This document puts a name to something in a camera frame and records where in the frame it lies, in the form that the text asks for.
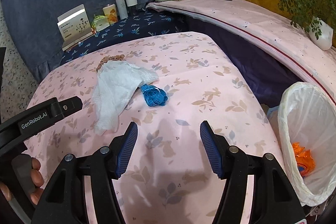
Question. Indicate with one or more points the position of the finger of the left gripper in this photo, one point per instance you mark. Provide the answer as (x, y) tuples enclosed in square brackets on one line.
[(71, 106)]

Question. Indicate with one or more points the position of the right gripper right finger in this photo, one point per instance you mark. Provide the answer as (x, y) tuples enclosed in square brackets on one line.
[(274, 199)]

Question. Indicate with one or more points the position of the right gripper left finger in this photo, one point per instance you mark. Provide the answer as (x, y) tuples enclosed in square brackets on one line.
[(63, 199)]

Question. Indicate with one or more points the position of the orange plastic bag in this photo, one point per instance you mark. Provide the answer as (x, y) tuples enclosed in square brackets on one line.
[(304, 159)]

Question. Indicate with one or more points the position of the white tissue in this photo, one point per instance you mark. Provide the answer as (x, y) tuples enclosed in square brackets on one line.
[(117, 81)]

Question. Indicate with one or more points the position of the blue net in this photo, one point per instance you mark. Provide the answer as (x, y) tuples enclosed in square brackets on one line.
[(153, 95)]

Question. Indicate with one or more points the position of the white-lined trash bin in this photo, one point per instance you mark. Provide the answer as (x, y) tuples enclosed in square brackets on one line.
[(306, 115)]

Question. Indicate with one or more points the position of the person's left hand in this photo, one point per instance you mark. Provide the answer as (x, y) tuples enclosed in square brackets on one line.
[(36, 178)]

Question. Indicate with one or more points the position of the beige dotted scrunchie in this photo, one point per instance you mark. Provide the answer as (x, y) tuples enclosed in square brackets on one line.
[(105, 59)]

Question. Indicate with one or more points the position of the white open gift box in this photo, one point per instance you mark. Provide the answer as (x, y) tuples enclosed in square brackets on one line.
[(74, 26)]

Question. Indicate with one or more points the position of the pink floral tablecloth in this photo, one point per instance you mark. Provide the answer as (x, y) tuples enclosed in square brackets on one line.
[(169, 178)]

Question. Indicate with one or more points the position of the green small packet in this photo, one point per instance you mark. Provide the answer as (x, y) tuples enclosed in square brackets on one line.
[(100, 22)]

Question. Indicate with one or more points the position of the orange patterned small box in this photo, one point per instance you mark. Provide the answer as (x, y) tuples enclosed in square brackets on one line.
[(110, 12)]

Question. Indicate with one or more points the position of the navy floral cloth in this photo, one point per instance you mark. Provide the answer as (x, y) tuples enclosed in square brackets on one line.
[(145, 24)]

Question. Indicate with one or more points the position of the tall white bottle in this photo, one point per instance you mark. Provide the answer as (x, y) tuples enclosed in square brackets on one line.
[(121, 8)]

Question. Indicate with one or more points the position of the pink dotted bed cover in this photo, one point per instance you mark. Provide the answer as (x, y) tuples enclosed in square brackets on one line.
[(267, 30)]

